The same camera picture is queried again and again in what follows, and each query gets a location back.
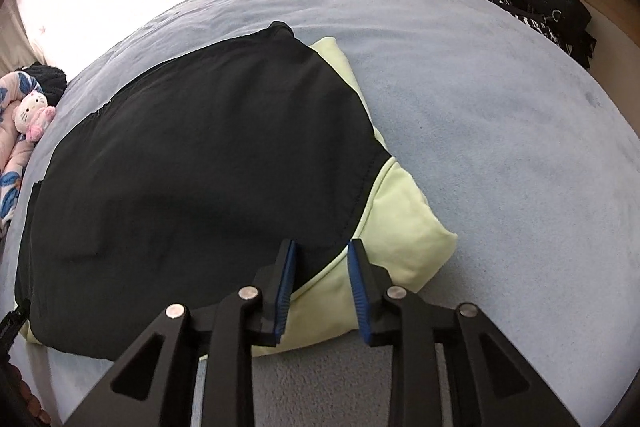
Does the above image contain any white cat plush toy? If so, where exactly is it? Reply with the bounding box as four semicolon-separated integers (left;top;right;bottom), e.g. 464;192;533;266
12;88;57;144

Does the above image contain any floral quilt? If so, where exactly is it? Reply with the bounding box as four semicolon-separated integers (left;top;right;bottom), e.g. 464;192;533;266
0;69;36;238

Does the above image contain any blue bed sheet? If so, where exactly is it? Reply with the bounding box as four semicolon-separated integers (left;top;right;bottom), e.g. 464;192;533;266
0;0;640;427

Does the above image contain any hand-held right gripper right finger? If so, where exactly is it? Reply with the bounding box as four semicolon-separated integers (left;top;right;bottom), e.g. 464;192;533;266
347;237;598;427

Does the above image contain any dark cloth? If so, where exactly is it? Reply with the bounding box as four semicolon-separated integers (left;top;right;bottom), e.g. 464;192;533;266
22;62;68;100

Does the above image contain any brown bead bracelet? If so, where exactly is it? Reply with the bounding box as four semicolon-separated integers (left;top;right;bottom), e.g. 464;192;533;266
7;352;53;415

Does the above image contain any sheer patterned curtain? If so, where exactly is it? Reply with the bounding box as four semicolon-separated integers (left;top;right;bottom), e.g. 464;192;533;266
7;0;56;70

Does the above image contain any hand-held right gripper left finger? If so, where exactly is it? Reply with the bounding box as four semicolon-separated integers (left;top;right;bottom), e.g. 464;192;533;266
60;238;301;427

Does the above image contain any green and black hooded jacket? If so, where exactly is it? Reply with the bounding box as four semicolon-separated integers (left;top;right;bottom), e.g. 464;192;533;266
14;21;458;362

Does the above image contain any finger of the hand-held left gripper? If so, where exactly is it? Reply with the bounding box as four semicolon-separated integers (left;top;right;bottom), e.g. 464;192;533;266
0;298;32;350

